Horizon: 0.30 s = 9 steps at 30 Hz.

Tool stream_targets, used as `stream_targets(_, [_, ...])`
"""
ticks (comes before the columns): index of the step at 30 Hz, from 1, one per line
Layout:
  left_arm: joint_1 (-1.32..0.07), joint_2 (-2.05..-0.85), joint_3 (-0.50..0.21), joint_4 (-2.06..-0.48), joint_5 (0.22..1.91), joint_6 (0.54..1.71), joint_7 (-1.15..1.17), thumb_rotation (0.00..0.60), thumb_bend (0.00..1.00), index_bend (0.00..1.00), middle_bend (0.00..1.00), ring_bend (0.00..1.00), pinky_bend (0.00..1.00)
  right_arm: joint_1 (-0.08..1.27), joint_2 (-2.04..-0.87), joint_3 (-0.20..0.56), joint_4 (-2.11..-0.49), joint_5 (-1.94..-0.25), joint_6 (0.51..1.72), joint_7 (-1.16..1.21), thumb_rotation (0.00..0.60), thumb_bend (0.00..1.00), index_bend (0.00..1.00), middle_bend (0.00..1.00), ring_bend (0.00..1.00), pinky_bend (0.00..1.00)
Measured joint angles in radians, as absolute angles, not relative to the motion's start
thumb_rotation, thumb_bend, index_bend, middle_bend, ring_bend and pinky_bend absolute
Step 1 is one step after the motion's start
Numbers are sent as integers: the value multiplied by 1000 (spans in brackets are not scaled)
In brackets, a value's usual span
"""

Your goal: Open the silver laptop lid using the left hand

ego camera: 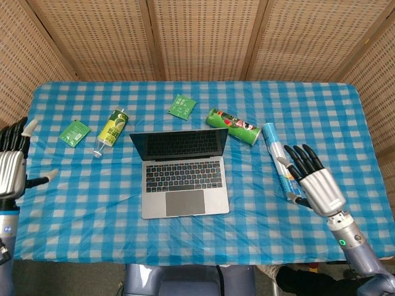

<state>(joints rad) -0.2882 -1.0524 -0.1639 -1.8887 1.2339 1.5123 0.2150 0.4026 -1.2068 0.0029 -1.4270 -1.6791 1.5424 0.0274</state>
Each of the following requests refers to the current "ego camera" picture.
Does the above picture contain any blue white checkered tablecloth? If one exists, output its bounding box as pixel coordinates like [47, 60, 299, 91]
[12, 80, 395, 266]

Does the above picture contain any yellow green label plastic bottle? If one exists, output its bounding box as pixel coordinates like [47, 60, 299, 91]
[93, 107, 129, 159]

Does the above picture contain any blue white tube can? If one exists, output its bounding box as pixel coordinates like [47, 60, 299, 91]
[261, 122, 305, 202]

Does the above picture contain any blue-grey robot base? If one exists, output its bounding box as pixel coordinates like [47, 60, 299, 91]
[123, 264, 257, 296]

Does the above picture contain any woven folding screen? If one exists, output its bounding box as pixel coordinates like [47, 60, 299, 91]
[0, 0, 395, 198]

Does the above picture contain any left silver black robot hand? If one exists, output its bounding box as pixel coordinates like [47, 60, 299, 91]
[0, 117, 59, 200]

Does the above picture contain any black bag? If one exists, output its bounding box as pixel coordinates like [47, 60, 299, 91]
[275, 265, 371, 296]

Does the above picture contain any green chips can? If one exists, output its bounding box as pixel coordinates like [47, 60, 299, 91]
[206, 107, 262, 146]

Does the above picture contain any silver laptop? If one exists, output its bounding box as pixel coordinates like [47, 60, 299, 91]
[129, 128, 230, 220]

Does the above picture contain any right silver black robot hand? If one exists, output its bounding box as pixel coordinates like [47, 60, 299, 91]
[276, 144, 347, 216]

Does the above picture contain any green sachet packet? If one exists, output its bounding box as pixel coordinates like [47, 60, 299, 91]
[59, 120, 91, 149]
[167, 94, 198, 120]

